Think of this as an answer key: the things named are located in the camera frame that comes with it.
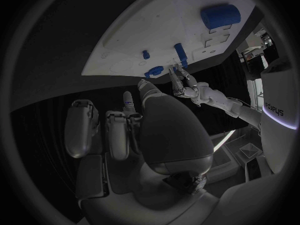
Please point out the white task board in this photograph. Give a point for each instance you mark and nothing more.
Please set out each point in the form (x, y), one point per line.
(164, 35)

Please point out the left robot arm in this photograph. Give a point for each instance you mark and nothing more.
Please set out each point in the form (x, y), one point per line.
(222, 101)

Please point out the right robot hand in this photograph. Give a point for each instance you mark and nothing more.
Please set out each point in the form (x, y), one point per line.
(171, 127)

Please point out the small blue peg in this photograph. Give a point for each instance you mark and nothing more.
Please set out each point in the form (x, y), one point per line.
(145, 55)

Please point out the blue gear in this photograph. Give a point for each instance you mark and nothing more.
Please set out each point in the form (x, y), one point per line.
(154, 71)

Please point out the large blue cylinder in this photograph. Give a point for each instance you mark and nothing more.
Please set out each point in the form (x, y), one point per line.
(220, 16)

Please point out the long blue peg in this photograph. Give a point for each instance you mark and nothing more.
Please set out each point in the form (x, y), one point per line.
(181, 54)

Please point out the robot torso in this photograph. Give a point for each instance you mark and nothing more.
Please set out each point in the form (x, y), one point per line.
(278, 114)

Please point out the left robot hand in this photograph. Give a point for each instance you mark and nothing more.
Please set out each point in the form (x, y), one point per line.
(181, 82)

